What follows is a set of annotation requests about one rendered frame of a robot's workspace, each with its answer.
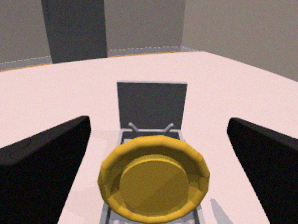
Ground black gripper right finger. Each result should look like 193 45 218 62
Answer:
226 117 298 224

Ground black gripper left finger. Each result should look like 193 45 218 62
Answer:
0 116 92 224

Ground yellow plate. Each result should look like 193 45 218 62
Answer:
97 136 210 224

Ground grey dish rack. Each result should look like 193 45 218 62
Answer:
100 80 206 224

